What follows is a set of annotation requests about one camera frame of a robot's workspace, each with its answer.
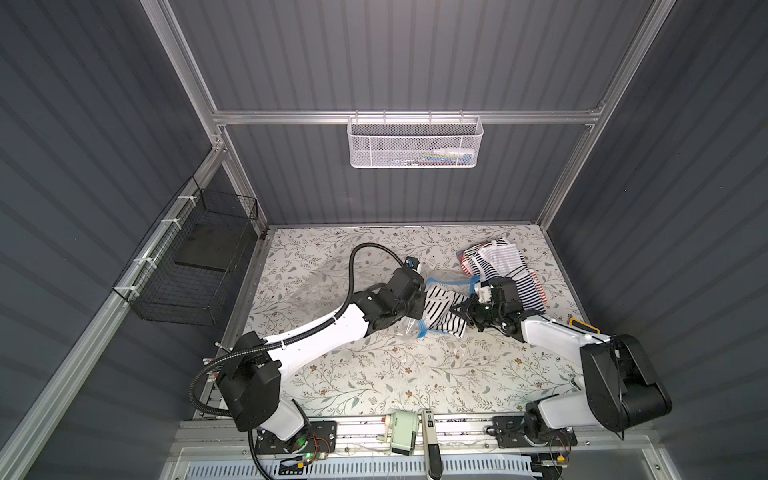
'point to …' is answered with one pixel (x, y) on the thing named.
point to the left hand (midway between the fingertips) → (424, 301)
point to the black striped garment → (438, 313)
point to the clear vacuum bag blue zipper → (459, 285)
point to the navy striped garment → (466, 266)
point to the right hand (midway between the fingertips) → (453, 308)
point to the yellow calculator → (574, 322)
